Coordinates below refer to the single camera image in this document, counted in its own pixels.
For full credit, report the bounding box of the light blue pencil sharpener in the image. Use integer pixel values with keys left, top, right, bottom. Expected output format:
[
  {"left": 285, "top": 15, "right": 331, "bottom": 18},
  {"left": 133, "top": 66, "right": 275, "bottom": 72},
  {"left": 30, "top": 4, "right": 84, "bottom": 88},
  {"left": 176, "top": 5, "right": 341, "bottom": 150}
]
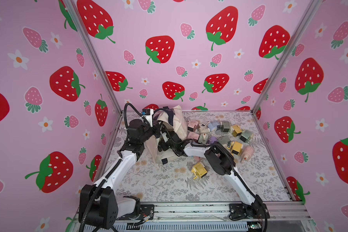
[{"left": 207, "top": 120, "right": 221, "bottom": 132}]

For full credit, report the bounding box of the pink round pencil sharpener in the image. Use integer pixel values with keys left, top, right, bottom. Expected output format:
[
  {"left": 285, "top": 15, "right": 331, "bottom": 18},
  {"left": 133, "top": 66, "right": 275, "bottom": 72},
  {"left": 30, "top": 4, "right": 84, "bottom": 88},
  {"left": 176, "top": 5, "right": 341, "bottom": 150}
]
[{"left": 240, "top": 146, "right": 255, "bottom": 162}]

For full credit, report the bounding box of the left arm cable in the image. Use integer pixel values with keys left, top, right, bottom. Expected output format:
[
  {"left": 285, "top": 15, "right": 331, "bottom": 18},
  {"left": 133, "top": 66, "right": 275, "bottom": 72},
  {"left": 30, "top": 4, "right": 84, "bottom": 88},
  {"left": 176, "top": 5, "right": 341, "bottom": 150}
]
[{"left": 77, "top": 102, "right": 150, "bottom": 232}]

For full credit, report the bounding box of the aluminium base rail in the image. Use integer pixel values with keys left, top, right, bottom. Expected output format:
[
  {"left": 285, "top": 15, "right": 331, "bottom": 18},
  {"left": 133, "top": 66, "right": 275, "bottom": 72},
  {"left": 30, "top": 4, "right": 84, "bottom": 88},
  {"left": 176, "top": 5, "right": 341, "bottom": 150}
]
[{"left": 66, "top": 201, "right": 320, "bottom": 232}]

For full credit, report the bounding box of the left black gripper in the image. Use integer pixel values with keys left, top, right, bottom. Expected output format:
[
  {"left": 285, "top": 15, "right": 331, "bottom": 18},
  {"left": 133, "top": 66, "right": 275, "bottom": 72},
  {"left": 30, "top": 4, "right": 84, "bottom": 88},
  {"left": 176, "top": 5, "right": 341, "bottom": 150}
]
[{"left": 137, "top": 119, "right": 162, "bottom": 147}]

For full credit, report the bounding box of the cream white pencil sharpener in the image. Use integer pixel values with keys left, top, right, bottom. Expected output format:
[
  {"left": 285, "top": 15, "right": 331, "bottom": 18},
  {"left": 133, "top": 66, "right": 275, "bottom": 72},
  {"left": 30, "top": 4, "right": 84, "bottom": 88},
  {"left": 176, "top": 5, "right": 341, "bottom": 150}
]
[{"left": 198, "top": 123, "right": 210, "bottom": 133}]

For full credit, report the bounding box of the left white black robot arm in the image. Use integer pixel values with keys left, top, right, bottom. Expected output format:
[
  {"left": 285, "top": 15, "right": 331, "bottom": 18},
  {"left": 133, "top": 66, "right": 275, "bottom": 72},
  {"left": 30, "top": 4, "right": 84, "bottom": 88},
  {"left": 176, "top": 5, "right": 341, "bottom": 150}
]
[{"left": 78, "top": 119, "right": 160, "bottom": 232}]

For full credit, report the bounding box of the yellow pencil sharpener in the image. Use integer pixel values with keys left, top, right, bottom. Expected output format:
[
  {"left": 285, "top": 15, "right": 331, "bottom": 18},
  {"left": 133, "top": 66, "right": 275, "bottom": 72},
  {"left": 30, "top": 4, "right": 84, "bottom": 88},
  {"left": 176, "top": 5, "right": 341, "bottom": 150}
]
[
  {"left": 191, "top": 161, "right": 208, "bottom": 179},
  {"left": 231, "top": 124, "right": 243, "bottom": 137},
  {"left": 230, "top": 141, "right": 244, "bottom": 156}
]

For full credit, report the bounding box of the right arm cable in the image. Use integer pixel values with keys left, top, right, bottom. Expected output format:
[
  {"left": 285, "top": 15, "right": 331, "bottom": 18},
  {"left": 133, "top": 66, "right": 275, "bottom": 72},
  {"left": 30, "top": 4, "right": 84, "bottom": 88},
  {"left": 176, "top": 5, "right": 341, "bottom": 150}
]
[{"left": 152, "top": 107, "right": 269, "bottom": 232}]

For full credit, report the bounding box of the cream canvas tote bag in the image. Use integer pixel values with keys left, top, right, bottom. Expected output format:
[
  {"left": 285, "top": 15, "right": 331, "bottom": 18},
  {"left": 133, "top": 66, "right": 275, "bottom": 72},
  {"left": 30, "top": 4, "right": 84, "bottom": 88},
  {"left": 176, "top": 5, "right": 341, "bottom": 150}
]
[{"left": 146, "top": 105, "right": 188, "bottom": 164}]

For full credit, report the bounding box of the mint green pencil sharpener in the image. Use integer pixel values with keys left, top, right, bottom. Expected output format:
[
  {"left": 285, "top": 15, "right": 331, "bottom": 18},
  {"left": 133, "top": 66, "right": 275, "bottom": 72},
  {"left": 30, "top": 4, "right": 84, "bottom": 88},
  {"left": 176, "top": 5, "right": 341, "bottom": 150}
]
[{"left": 240, "top": 130, "right": 254, "bottom": 143}]

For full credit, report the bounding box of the grey green pencil sharpener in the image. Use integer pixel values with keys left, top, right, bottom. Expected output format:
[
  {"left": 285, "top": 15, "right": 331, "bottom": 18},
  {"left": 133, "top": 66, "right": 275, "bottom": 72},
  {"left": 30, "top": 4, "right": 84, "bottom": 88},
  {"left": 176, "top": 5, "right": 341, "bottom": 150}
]
[{"left": 220, "top": 120, "right": 231, "bottom": 133}]

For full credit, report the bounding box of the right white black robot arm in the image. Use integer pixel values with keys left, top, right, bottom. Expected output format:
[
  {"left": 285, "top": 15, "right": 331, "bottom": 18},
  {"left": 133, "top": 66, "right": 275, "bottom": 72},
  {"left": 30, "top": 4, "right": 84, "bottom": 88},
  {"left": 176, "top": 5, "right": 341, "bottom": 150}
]
[{"left": 159, "top": 131, "right": 270, "bottom": 221}]

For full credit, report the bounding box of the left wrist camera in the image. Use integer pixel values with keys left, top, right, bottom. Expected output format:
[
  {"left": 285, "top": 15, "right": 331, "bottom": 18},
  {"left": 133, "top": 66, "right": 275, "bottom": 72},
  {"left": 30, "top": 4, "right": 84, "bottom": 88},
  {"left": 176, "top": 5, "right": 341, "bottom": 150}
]
[{"left": 127, "top": 108, "right": 154, "bottom": 137}]

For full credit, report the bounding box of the purple pencil sharpener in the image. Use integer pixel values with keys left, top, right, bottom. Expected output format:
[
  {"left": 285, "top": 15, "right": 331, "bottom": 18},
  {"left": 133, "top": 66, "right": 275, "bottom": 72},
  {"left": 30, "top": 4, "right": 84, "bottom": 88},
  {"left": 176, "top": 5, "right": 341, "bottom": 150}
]
[{"left": 207, "top": 136, "right": 218, "bottom": 144}]

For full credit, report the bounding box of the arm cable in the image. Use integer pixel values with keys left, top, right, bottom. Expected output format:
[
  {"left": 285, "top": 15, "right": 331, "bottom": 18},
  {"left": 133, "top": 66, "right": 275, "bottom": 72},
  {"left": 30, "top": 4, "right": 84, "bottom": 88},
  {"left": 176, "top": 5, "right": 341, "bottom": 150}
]
[
  {"left": 152, "top": 107, "right": 269, "bottom": 232},
  {"left": 77, "top": 102, "right": 150, "bottom": 232}
]

